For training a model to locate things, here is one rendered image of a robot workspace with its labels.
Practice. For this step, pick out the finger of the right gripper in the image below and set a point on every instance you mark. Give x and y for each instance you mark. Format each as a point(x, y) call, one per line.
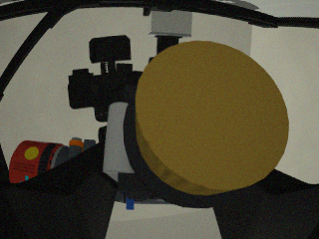
point(101, 115)
point(101, 88)

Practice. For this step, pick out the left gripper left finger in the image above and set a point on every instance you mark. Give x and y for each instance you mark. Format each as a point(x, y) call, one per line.
point(73, 200)

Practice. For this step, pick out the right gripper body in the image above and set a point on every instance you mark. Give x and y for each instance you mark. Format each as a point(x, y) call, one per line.
point(118, 49)

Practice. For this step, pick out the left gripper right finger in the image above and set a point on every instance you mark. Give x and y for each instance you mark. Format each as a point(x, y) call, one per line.
point(277, 207)

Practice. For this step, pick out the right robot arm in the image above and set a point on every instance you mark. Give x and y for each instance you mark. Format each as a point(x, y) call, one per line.
point(80, 87)

